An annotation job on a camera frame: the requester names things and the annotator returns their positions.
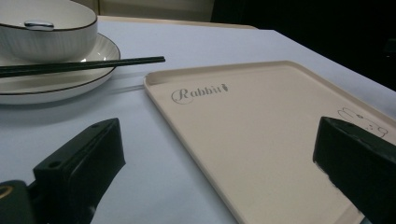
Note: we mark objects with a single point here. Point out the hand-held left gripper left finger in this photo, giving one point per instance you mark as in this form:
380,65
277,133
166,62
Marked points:
81,165

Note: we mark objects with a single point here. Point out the black chopstick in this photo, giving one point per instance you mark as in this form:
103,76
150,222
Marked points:
81,63
62,69

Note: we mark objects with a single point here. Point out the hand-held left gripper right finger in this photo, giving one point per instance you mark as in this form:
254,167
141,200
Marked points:
361,155

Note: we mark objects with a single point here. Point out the white bowl with dark rim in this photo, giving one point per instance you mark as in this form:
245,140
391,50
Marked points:
46,39

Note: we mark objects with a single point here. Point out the beige plastic tray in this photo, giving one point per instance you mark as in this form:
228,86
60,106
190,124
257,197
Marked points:
255,130

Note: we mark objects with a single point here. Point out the white plate with dark rim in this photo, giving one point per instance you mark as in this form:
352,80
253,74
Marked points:
59,82

